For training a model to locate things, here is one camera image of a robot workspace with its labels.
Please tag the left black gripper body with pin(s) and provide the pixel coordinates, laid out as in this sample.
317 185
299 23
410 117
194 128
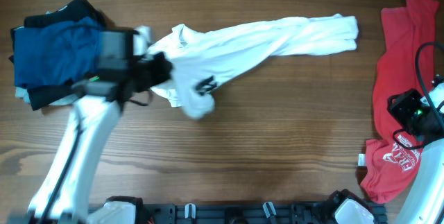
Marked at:
152 74

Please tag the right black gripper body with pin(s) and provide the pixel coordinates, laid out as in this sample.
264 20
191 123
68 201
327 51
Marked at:
410 112

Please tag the white t-shirt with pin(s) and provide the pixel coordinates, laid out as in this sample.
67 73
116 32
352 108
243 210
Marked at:
202 62

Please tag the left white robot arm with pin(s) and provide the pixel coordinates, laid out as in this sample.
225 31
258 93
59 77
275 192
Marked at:
63 197

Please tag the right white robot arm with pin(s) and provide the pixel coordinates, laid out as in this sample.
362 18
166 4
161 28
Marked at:
424 204

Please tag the red t-shirt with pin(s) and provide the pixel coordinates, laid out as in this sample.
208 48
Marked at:
393 160

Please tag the blue folded shirt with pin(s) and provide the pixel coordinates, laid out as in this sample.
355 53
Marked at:
85 44

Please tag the black folded shirt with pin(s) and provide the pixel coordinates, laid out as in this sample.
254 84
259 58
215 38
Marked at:
54 50

